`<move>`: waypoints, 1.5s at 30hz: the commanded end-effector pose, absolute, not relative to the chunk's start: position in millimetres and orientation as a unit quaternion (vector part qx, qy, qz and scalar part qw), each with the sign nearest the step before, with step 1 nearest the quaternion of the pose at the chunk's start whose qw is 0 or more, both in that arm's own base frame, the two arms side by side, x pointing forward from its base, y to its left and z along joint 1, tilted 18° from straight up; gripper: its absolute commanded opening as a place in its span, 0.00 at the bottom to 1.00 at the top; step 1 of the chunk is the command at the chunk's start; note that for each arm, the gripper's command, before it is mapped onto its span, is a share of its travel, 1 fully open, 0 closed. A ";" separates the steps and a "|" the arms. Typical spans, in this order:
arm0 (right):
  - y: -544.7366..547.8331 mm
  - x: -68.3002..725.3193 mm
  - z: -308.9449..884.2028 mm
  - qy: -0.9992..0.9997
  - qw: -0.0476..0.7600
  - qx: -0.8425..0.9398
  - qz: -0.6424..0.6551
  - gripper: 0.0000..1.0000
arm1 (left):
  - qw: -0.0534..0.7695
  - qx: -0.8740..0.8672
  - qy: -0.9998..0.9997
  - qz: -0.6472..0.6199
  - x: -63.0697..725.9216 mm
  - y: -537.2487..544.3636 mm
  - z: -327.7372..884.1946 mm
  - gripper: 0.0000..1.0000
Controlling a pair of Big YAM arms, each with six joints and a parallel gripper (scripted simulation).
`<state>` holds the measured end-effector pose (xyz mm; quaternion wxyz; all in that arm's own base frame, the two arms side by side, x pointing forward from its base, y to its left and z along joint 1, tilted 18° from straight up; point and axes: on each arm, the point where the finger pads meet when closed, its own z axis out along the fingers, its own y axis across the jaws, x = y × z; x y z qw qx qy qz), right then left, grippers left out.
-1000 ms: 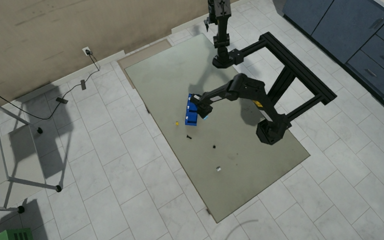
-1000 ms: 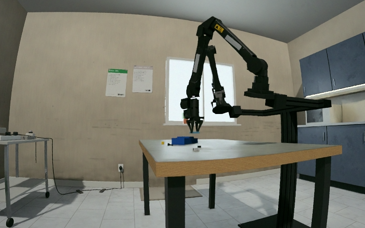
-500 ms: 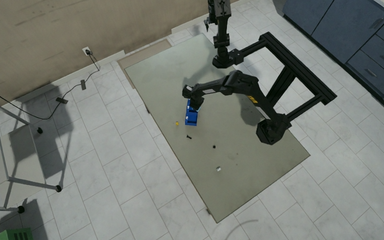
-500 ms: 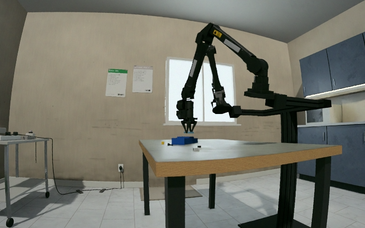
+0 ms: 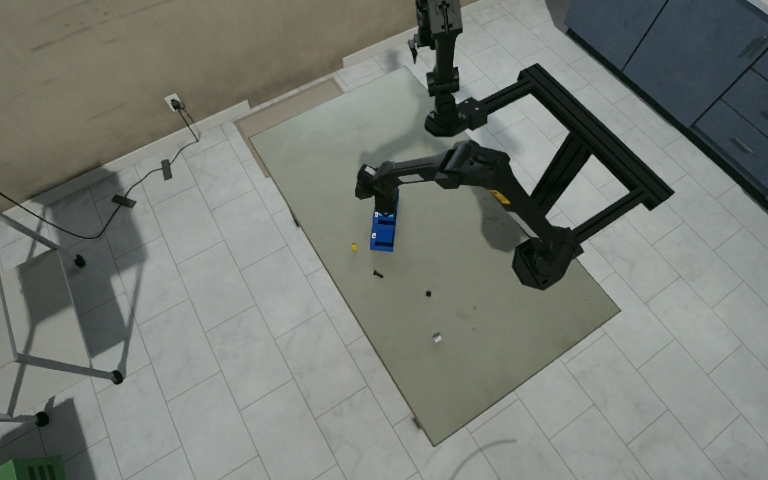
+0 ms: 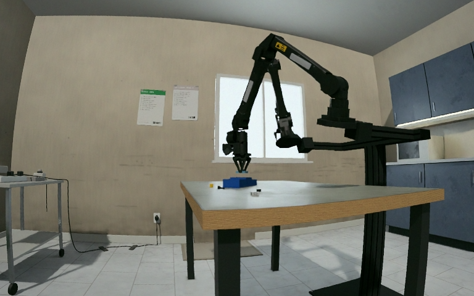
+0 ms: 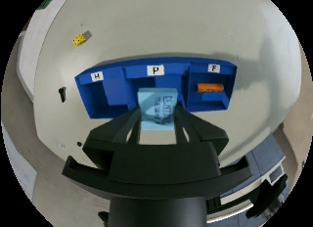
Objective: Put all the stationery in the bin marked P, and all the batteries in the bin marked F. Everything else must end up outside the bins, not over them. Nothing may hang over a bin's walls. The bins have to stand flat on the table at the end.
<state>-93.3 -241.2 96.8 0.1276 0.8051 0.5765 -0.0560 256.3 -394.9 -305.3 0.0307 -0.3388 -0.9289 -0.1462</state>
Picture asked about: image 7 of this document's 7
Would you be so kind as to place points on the black bolt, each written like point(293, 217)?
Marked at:
point(61, 93)

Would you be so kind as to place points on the yellow die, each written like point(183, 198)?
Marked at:
point(78, 39)

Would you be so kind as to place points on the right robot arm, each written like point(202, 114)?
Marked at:
point(272, 208)

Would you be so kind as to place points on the blue rack of bins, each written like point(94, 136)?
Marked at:
point(106, 97)

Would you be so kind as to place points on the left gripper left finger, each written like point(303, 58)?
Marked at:
point(118, 128)

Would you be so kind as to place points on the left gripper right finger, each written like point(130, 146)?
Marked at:
point(198, 130)

